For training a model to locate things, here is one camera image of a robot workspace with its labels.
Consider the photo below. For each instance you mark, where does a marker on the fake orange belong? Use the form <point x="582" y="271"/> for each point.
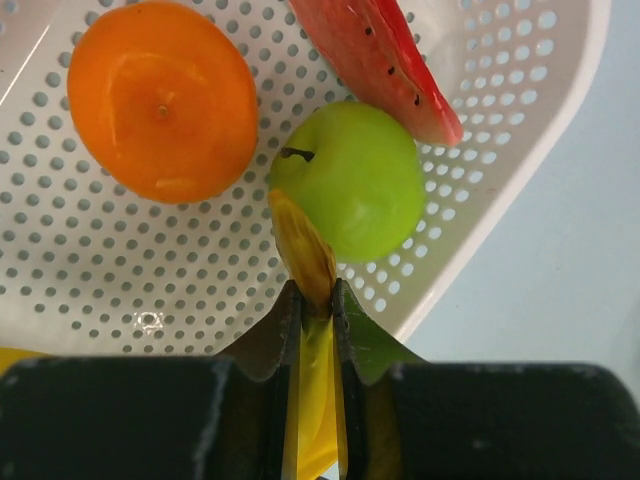
<point x="163" y="101"/>

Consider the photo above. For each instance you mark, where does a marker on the white perforated plastic basket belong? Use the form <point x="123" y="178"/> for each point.
<point x="89" y="267"/>

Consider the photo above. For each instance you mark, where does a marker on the fake green apple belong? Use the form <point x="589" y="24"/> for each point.
<point x="355" y="172"/>

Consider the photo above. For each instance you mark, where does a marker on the fake yellow banana bunch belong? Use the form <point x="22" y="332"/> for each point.
<point x="311" y="444"/>

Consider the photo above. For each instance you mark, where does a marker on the fake watermelon slice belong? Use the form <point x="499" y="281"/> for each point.
<point x="371" y="48"/>

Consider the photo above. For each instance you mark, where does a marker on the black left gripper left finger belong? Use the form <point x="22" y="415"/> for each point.
<point x="217" y="416"/>

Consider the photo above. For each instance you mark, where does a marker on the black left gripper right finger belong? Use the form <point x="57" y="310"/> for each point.
<point x="401" y="417"/>

